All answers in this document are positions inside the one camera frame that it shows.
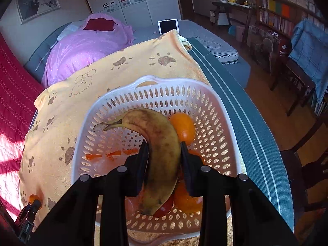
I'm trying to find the white tablet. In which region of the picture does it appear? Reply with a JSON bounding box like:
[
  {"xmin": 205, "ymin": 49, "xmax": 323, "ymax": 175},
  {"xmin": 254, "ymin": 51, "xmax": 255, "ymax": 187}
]
[{"xmin": 157, "ymin": 18, "xmax": 179, "ymax": 35}]

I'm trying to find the red bag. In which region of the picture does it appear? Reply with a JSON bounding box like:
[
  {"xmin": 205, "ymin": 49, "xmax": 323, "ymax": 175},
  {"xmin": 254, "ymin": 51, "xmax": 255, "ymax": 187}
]
[{"xmin": 278, "ymin": 37, "xmax": 293, "ymax": 64}]

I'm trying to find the wooden bookshelf with books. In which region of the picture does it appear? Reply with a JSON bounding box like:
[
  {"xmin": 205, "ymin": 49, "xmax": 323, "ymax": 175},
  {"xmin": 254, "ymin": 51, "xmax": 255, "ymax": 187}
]
[{"xmin": 255, "ymin": 0, "xmax": 328, "ymax": 116}]

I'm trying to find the dark wooden desk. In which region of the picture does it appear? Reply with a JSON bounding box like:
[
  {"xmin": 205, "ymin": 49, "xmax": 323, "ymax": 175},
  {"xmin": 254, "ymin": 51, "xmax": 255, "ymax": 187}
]
[{"xmin": 211, "ymin": 0, "xmax": 257, "ymax": 47}]

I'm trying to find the clear packet of orange snacks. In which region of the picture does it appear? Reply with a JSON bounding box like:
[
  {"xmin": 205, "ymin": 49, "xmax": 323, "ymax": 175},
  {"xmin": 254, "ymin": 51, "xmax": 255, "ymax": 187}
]
[{"xmin": 84, "ymin": 147, "xmax": 140, "ymax": 175}]

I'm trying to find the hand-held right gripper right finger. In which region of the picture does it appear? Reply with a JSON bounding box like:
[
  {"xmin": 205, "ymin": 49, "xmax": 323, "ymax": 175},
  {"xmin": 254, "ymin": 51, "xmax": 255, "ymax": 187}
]
[{"xmin": 180, "ymin": 141, "xmax": 299, "ymax": 246}]

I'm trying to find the yellow paw print towel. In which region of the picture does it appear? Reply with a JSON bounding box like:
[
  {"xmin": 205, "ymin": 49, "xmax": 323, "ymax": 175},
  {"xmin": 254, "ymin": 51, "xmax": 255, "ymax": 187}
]
[{"xmin": 18, "ymin": 29, "xmax": 246, "ymax": 246}]

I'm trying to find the pink dotted duvet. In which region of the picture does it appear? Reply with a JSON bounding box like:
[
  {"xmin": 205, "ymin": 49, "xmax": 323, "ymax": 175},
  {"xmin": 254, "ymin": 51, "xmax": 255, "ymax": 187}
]
[{"xmin": 41, "ymin": 13, "xmax": 136, "ymax": 89}]

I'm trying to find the grey striped table cover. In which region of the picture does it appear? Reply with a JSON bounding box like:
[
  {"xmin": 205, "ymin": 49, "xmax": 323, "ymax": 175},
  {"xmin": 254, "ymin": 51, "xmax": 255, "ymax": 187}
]
[{"xmin": 188, "ymin": 37, "xmax": 295, "ymax": 233}]

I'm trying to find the red quilted bedspread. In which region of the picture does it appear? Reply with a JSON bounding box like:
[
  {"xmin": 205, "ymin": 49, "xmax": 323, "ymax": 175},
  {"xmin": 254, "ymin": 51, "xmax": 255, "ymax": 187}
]
[{"xmin": 0, "ymin": 34, "xmax": 45, "ymax": 226}]

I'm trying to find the orange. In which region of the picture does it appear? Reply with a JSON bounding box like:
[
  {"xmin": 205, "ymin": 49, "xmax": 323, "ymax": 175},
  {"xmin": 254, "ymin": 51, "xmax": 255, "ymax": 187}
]
[
  {"xmin": 189, "ymin": 149, "xmax": 205, "ymax": 165},
  {"xmin": 169, "ymin": 113, "xmax": 196, "ymax": 146},
  {"xmin": 173, "ymin": 182, "xmax": 205, "ymax": 214}
]

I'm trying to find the grey bed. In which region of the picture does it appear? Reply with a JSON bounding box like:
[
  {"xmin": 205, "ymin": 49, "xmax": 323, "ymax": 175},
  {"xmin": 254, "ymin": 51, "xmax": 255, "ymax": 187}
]
[{"xmin": 24, "ymin": 19, "xmax": 252, "ymax": 88}]

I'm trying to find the spotted yellow banana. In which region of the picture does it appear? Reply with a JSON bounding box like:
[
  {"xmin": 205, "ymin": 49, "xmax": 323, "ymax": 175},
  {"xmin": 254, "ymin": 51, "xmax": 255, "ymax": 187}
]
[{"xmin": 93, "ymin": 108, "xmax": 182, "ymax": 216}]

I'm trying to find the dark wooden chair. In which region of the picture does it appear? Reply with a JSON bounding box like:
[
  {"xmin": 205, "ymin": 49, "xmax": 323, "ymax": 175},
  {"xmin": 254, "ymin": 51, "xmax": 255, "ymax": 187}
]
[
  {"xmin": 279, "ymin": 123, "xmax": 328, "ymax": 211},
  {"xmin": 270, "ymin": 41, "xmax": 318, "ymax": 117}
]

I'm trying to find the white storage box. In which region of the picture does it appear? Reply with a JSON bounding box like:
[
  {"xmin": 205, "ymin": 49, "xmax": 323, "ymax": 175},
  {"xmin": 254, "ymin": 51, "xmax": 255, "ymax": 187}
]
[{"xmin": 210, "ymin": 10, "xmax": 231, "ymax": 26}]

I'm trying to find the white perforated plastic basket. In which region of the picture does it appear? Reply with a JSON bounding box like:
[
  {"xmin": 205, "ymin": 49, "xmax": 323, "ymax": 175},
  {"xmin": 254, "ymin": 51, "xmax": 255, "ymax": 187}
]
[{"xmin": 70, "ymin": 75, "xmax": 245, "ymax": 239}]

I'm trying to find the blue denim cloth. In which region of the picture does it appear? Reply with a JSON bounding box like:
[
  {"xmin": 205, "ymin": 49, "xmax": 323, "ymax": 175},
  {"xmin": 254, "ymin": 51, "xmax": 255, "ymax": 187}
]
[{"xmin": 287, "ymin": 18, "xmax": 328, "ymax": 100}]

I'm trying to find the red round fruit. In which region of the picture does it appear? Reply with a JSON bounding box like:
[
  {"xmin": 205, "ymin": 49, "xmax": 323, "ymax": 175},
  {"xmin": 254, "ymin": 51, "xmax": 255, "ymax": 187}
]
[{"xmin": 154, "ymin": 197, "xmax": 175, "ymax": 218}]

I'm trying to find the white pillow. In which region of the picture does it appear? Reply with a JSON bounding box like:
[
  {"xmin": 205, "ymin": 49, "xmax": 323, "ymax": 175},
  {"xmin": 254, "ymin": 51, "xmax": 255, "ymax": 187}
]
[{"xmin": 57, "ymin": 20, "xmax": 89, "ymax": 41}]

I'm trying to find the dark wooden door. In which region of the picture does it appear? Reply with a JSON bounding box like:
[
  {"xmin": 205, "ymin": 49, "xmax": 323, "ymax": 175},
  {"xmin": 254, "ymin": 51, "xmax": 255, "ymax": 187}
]
[{"xmin": 175, "ymin": 0, "xmax": 195, "ymax": 21}]

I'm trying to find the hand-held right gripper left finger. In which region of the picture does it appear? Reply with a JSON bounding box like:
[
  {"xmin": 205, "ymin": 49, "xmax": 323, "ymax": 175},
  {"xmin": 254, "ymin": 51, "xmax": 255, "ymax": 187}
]
[{"xmin": 28, "ymin": 142, "xmax": 149, "ymax": 246}]

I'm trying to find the framed wall picture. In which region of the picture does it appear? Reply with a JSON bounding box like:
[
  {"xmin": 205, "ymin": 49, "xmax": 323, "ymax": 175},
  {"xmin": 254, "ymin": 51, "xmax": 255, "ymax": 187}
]
[{"xmin": 16, "ymin": 0, "xmax": 61, "ymax": 25}]

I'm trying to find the black spring clamp orange tip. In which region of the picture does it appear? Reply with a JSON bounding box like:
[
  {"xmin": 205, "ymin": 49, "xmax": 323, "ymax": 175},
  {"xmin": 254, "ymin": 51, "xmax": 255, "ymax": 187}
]
[{"xmin": 16, "ymin": 194, "xmax": 42, "ymax": 244}]

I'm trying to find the dark red cloth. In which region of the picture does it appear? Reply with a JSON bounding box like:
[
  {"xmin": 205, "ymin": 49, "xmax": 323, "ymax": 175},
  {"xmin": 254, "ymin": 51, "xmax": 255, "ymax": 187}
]
[{"xmin": 83, "ymin": 18, "xmax": 120, "ymax": 31}]

